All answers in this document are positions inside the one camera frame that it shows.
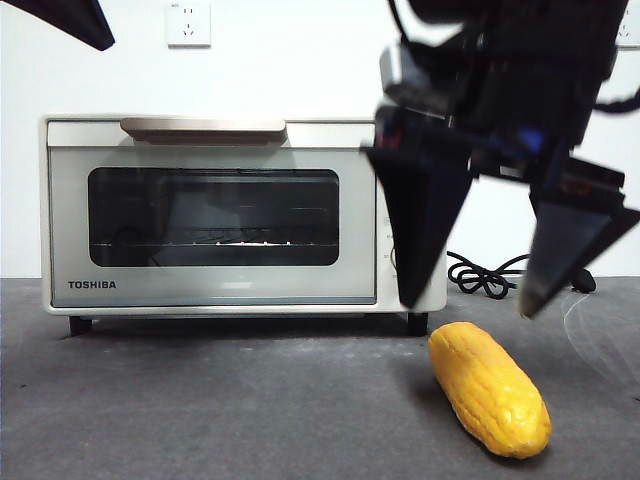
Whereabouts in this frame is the white wall socket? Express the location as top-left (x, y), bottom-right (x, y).
top-left (167, 0), bottom-right (212, 50)
top-left (613, 8), bottom-right (640, 51)

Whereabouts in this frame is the yellow corn cob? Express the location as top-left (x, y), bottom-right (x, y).
top-left (427, 322), bottom-right (553, 460)

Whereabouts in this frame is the black power cord with plug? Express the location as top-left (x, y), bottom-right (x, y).
top-left (445, 250), bottom-right (598, 301)

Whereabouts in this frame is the metal wire oven rack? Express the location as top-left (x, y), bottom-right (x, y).
top-left (94, 227), bottom-right (334, 250)

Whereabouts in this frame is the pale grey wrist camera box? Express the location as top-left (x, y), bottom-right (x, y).
top-left (378, 44), bottom-right (454, 121)

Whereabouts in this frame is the cream Toshiba toaster oven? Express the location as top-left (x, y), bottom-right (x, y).
top-left (39, 113), bottom-right (449, 338)

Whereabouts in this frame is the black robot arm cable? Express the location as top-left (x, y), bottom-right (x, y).
top-left (593, 90), bottom-right (640, 116)

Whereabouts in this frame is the glass oven door with handle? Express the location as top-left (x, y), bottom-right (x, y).
top-left (46, 117), bottom-right (377, 307)

